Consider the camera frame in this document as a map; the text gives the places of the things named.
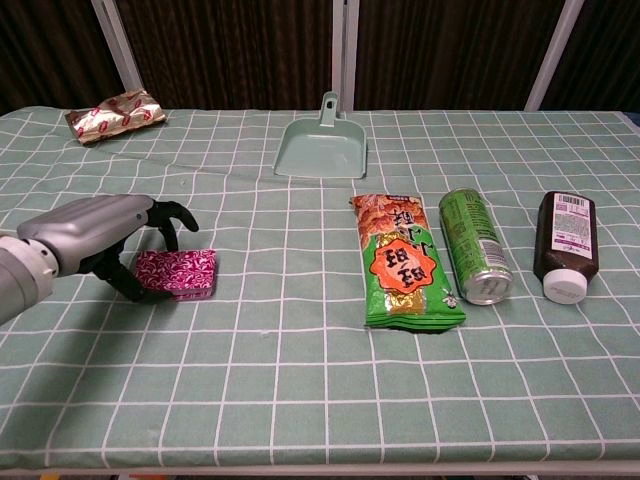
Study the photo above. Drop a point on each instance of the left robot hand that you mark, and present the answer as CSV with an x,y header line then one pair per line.
x,y
85,230

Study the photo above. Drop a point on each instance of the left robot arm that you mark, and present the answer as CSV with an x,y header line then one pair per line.
x,y
20,280

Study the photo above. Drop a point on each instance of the gold red snack packet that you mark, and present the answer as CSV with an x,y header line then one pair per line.
x,y
112,119

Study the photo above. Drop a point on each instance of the dark brown curtain panel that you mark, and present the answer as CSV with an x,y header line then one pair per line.
x,y
450,50
45,50
230,50
605,55

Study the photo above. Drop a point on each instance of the green plastic dustpan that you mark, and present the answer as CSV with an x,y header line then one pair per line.
x,y
322,150

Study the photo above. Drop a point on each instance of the green checkered tablecloth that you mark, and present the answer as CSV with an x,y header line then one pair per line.
x,y
300,380

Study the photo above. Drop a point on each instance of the green orange snack bag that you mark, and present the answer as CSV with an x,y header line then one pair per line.
x,y
402,265

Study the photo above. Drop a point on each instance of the green drink can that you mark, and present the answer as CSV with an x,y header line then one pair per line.
x,y
472,240

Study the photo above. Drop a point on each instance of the brown bottle white cap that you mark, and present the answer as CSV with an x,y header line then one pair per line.
x,y
565,240

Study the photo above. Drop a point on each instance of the blue table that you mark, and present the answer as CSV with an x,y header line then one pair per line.
x,y
635,120

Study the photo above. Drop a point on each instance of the white partition post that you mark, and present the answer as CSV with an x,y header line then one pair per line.
x,y
117,50
345,50
552,55

